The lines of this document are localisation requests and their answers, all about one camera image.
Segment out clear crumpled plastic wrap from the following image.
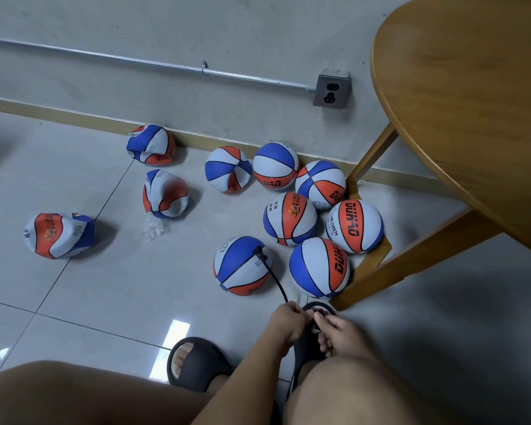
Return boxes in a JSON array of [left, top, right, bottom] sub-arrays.
[[142, 215, 165, 242]]

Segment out round wooden table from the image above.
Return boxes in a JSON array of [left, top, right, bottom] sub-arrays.
[[332, 0, 531, 311]]

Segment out black slide sandal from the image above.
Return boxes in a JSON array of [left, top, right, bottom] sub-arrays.
[[167, 336, 236, 393]]

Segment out person's right hand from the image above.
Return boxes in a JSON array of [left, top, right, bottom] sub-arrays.
[[313, 311, 373, 362]]

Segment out wooden baseboard strip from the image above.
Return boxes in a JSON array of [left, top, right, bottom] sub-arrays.
[[0, 94, 463, 200]]

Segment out metal wall conduit pipe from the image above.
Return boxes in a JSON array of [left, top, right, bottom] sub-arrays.
[[0, 36, 317, 93]]

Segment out person's left forearm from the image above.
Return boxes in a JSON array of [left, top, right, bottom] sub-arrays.
[[193, 338, 300, 425]]

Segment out black pump hose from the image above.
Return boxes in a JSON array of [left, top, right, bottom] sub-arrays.
[[252, 246, 291, 304]]

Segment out person's right leg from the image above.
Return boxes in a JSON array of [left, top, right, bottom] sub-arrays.
[[283, 352, 431, 425]]

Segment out person's left leg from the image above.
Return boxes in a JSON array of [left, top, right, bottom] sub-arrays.
[[0, 360, 214, 425]]

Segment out deflated blue orange white basketball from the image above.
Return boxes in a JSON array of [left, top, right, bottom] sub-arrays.
[[24, 212, 96, 261], [126, 123, 177, 167], [142, 169, 190, 220]]

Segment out person's left foot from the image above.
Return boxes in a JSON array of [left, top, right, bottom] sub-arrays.
[[171, 342, 196, 379]]

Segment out grey metal outlet box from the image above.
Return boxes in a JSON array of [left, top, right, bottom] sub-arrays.
[[313, 70, 353, 110]]

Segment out black air pump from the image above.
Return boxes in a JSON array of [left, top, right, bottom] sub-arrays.
[[291, 301, 340, 388]]

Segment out cluster of inflated basketballs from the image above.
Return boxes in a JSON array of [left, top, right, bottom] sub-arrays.
[[204, 141, 385, 299]]

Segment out person's left hand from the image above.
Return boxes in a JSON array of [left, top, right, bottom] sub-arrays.
[[267, 301, 316, 355]]

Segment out person's leg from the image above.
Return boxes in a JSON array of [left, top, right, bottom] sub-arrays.
[[0, 360, 214, 425], [283, 352, 431, 425]]

